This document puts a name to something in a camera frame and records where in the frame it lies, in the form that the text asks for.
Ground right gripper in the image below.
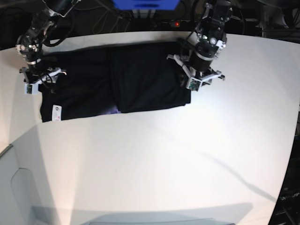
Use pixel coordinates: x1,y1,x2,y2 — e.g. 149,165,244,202
19,67,67,84

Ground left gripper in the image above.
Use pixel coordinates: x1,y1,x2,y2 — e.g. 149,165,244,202
166,54,225,86

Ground black T-shirt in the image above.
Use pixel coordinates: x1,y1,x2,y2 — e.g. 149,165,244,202
39,42,191,122

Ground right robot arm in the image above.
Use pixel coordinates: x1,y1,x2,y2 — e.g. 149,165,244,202
16,0,79,85

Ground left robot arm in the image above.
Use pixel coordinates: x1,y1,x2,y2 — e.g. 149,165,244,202
167,0,233,91

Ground white shirt label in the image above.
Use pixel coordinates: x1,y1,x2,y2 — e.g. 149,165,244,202
52,105,62,121

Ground white power strip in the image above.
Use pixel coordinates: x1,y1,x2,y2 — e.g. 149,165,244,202
161,20,194,29

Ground blue box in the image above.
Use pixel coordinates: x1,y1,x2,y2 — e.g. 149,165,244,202
113,0,180,10

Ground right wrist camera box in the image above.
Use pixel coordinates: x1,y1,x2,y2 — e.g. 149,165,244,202
24,83,39,95

